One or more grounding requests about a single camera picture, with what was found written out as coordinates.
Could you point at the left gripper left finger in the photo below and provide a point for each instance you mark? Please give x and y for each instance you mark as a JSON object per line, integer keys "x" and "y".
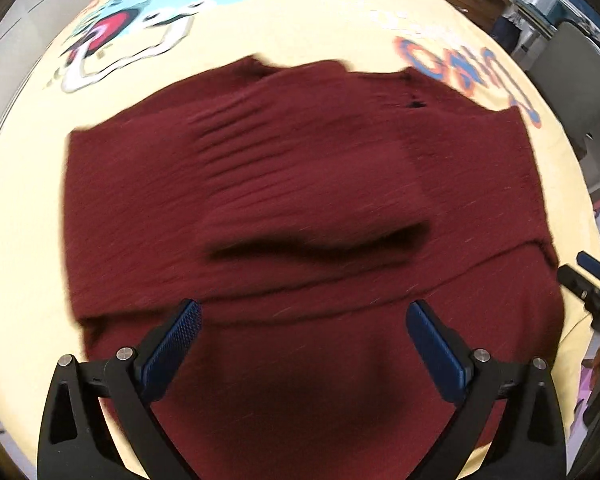
{"x": 163, "y": 350}

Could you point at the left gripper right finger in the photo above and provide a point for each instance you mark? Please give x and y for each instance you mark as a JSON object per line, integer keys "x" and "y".
{"x": 442, "y": 350}

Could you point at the dark red knit sweater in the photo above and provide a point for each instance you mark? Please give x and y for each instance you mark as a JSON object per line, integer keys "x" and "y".
{"x": 305, "y": 208}

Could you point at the yellow dinosaur print bedspread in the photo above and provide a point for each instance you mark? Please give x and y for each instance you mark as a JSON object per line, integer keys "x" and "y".
{"x": 110, "y": 54}

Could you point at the grey padded chair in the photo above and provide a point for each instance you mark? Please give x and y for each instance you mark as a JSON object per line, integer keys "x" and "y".
{"x": 567, "y": 75}

